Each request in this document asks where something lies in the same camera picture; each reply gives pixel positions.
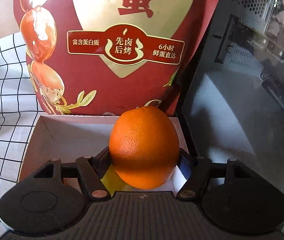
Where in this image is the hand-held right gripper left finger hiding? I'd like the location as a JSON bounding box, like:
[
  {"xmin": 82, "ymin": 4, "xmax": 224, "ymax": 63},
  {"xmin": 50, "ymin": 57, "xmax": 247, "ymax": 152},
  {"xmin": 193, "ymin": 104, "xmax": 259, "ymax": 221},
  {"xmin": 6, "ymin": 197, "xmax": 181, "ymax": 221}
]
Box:
[{"xmin": 33, "ymin": 146, "xmax": 113, "ymax": 201}]

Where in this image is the yellowish lemon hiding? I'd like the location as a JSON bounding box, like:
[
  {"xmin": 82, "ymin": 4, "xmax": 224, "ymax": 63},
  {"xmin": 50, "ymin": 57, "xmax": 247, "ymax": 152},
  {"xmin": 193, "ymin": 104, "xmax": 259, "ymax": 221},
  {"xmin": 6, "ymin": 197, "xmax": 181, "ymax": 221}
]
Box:
[{"xmin": 100, "ymin": 165, "xmax": 129, "ymax": 197}]

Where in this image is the white cardboard box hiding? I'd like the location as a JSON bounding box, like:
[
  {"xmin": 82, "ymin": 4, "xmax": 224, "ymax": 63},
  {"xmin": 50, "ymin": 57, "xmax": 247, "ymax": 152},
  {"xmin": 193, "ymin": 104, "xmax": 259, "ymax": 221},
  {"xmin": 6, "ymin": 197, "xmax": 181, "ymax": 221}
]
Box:
[{"xmin": 18, "ymin": 114, "xmax": 190, "ymax": 198}]

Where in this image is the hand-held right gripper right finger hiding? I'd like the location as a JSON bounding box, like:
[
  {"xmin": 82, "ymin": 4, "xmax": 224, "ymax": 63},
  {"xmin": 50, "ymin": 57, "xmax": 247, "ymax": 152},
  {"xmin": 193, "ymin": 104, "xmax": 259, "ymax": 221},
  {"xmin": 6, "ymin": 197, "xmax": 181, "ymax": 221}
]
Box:
[{"xmin": 174, "ymin": 147, "xmax": 249, "ymax": 201}]

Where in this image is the grey computer case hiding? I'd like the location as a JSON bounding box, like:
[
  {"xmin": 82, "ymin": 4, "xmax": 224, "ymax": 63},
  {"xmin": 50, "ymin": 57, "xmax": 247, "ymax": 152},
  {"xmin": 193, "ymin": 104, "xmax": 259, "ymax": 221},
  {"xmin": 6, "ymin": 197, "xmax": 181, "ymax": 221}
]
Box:
[{"xmin": 175, "ymin": 0, "xmax": 284, "ymax": 240}]

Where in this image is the large orange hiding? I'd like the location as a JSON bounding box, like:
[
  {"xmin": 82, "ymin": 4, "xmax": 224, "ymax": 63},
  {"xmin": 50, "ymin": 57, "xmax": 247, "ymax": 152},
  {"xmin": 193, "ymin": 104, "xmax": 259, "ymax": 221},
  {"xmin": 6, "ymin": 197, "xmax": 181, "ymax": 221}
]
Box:
[{"xmin": 109, "ymin": 106, "xmax": 180, "ymax": 190}]

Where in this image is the red snack bag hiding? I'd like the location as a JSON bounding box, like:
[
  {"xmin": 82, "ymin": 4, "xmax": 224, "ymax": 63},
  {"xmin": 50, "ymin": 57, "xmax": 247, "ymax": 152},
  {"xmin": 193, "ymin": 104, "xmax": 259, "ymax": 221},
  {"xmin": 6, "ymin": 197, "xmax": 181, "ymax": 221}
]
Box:
[{"xmin": 13, "ymin": 0, "xmax": 226, "ymax": 118}]

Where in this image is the white black checked cloth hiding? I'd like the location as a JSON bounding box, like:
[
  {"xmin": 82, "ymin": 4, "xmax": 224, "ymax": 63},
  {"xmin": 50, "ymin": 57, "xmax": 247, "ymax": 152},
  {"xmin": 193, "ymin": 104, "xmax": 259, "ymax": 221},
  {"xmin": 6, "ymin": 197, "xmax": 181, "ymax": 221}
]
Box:
[{"xmin": 0, "ymin": 31, "xmax": 44, "ymax": 236}]

